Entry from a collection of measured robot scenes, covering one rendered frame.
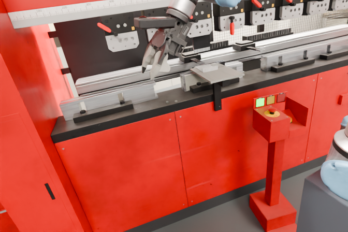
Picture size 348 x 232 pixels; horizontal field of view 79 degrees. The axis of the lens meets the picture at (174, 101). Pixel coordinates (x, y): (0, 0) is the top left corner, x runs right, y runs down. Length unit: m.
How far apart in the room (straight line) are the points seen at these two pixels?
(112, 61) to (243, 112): 0.99
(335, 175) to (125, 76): 1.16
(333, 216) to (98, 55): 1.51
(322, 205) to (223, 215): 0.92
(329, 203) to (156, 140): 0.77
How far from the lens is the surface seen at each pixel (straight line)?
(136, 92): 1.17
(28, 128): 1.03
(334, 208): 0.85
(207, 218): 1.67
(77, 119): 1.16
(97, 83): 1.41
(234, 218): 1.67
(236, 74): 1.08
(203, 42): 1.25
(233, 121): 1.34
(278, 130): 1.16
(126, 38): 1.11
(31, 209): 1.27
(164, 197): 1.46
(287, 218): 1.63
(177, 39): 0.67
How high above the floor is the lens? 1.35
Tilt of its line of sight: 24 degrees down
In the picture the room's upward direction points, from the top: 8 degrees counter-clockwise
